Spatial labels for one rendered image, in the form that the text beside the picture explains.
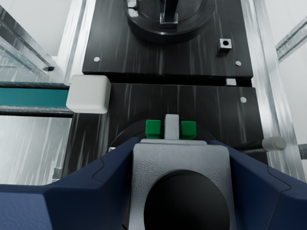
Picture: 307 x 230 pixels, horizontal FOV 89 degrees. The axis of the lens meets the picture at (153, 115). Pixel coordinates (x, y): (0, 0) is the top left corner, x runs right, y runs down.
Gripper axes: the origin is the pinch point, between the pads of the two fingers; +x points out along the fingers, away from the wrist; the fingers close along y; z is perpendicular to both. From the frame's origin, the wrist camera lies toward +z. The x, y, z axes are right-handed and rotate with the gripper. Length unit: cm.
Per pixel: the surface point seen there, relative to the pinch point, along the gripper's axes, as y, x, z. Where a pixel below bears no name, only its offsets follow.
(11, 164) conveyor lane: 22.7, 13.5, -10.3
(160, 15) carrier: 1.2, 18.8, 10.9
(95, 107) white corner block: 8.4, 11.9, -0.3
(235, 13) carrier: -10.7, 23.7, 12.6
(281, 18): -29, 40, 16
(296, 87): -28.0, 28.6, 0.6
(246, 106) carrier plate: -10.3, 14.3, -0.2
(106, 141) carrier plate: 7.2, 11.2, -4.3
